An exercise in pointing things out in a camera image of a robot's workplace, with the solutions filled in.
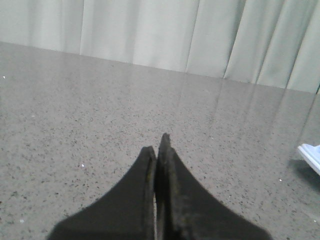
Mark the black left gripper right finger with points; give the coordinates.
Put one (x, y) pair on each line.
(187, 211)

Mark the white pleated curtain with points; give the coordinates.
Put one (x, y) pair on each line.
(268, 42)

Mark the light blue slipper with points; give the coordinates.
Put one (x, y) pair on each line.
(311, 154)

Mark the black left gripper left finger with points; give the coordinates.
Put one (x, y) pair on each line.
(125, 212)

